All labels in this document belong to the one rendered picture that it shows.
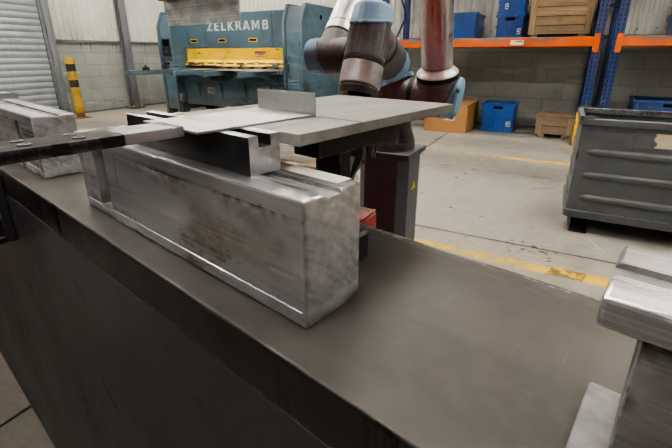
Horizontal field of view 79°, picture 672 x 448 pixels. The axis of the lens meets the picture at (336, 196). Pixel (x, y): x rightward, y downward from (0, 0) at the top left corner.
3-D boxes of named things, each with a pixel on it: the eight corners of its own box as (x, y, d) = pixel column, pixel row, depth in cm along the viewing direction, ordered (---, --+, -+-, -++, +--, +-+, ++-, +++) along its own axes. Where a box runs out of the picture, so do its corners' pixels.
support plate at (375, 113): (452, 112, 50) (453, 103, 50) (299, 147, 31) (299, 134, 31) (339, 101, 61) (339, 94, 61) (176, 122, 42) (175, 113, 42)
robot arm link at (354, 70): (373, 58, 69) (332, 58, 73) (368, 85, 69) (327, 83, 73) (389, 73, 75) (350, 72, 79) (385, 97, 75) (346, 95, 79)
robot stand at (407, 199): (369, 326, 168) (375, 139, 143) (412, 339, 160) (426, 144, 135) (350, 352, 153) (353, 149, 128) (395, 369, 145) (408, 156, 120)
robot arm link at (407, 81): (381, 112, 136) (383, 70, 131) (421, 115, 130) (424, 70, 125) (366, 117, 126) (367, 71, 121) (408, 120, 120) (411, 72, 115)
